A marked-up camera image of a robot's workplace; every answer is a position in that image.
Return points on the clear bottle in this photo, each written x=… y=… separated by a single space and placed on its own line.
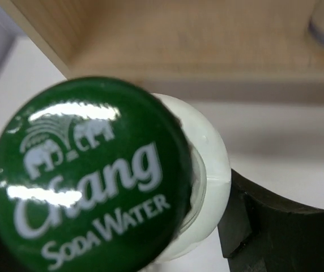
x=97 y=174

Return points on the wooden two-tier shelf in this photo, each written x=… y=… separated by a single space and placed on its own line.
x=137 y=40

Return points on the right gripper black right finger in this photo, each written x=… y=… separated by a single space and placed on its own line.
x=263 y=231

